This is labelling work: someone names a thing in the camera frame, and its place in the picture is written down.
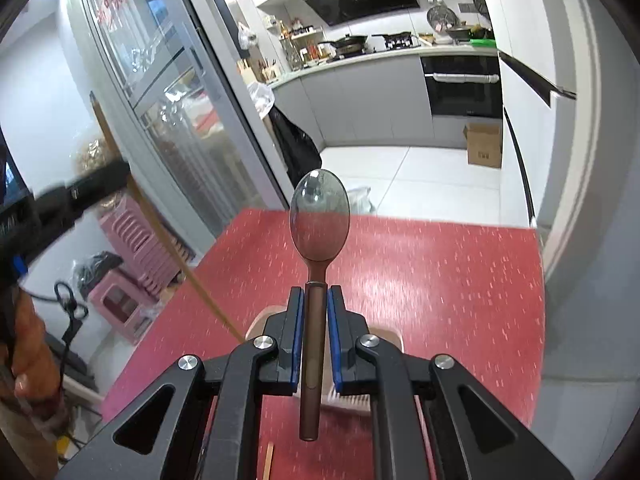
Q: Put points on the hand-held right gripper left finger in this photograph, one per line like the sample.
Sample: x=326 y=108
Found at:
x=298 y=332

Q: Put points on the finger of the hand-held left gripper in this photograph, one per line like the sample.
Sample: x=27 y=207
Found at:
x=102 y=180

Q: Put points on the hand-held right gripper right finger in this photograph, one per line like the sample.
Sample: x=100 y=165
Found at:
x=334 y=342

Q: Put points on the beige plastic utensil holder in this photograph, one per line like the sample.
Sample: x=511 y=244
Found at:
x=345 y=402

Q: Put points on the wooden chopstick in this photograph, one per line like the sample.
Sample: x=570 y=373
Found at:
x=212 y=301
x=267 y=460

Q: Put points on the person's left hand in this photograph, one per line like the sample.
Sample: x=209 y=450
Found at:
x=31 y=350

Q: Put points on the pink plastic stool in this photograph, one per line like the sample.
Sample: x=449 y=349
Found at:
x=120 y=305
x=145 y=250

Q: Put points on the glass sliding door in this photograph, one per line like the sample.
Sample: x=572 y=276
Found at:
x=165 y=85

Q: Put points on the clear plastic bag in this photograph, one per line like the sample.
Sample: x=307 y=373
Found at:
x=362 y=200

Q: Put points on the black garbage bag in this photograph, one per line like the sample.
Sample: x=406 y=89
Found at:
x=295 y=145

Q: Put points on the hanging white plastic bag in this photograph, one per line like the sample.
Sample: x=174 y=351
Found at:
x=246 y=36

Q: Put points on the grey kitchen counter cabinet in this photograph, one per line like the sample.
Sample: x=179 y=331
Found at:
x=360 y=105

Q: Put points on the cardboard box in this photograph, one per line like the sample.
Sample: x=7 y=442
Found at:
x=484 y=146

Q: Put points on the black wok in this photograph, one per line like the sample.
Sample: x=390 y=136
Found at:
x=345 y=44

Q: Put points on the built-in black oven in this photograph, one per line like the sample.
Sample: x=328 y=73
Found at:
x=460 y=90

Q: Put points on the gas stove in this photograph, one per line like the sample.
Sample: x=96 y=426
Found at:
x=395 y=41

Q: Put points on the round metal strainer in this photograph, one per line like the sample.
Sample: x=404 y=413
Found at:
x=441 y=17

